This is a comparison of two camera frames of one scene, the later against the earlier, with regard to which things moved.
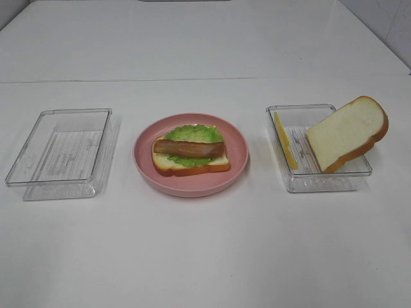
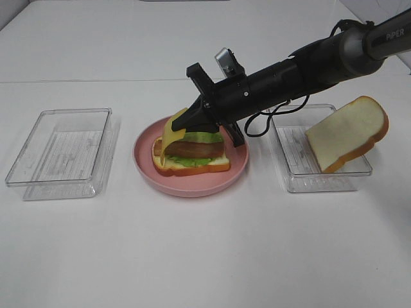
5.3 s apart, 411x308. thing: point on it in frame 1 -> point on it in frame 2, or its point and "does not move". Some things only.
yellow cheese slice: x=285 y=140 -> x=171 y=135
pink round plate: x=197 y=184 does not move
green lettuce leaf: x=195 y=132 does not move
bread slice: x=349 y=130 does not move
